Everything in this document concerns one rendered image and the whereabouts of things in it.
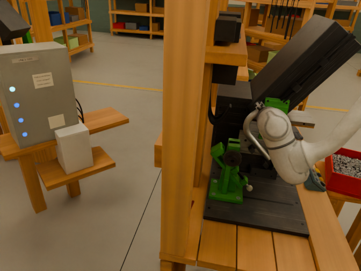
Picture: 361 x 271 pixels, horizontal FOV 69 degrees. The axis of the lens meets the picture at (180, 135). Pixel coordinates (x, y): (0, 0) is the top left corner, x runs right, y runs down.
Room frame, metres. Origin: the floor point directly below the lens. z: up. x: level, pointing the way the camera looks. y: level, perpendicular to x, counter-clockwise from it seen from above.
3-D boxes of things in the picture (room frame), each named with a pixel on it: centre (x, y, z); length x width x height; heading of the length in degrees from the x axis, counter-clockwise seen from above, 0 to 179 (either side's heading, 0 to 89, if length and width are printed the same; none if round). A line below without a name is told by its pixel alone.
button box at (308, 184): (1.07, -0.67, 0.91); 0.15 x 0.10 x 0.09; 171
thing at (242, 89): (1.43, -0.29, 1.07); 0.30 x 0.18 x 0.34; 171
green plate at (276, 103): (1.22, -0.46, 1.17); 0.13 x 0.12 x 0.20; 171
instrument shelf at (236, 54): (1.35, -0.15, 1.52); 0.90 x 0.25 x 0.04; 171
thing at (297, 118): (1.37, -0.52, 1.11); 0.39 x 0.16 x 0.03; 81
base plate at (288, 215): (1.30, -0.41, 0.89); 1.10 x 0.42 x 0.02; 171
